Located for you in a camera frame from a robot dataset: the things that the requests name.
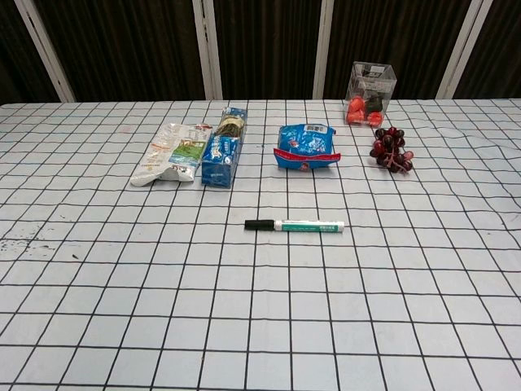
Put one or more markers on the black marker cap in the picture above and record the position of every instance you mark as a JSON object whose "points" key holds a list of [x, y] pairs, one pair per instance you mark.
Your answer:
{"points": [[258, 225]]}

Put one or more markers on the white green marker body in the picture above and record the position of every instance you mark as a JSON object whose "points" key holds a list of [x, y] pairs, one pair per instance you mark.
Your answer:
{"points": [[309, 227]]}

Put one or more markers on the blue cookie box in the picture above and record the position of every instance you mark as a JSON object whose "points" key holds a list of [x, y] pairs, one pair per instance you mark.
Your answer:
{"points": [[220, 161]]}

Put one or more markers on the blue snack bag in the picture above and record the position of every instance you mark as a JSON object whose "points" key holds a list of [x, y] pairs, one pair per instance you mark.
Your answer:
{"points": [[305, 142]]}

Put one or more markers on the white snack packet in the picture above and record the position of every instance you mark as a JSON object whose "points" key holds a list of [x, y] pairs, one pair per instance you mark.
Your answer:
{"points": [[163, 159]]}

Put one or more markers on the white checked tablecloth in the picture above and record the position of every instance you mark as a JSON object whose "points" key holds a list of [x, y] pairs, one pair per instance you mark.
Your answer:
{"points": [[260, 305]]}

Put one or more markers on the orange plastic toy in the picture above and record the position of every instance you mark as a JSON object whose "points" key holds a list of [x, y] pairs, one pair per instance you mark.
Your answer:
{"points": [[355, 110], [374, 119]]}

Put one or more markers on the dark red grape bunch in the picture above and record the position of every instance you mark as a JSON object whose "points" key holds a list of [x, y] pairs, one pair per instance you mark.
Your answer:
{"points": [[388, 142]]}

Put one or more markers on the black plastic toy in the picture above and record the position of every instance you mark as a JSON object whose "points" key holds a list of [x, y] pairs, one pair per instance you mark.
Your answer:
{"points": [[373, 104]]}

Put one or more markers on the clear plastic box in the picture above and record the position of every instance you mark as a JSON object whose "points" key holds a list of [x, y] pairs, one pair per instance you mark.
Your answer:
{"points": [[376, 79]]}

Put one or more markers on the white frame post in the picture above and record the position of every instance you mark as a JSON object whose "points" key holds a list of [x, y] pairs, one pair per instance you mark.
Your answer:
{"points": [[327, 49], [207, 49], [464, 49], [49, 53]]}

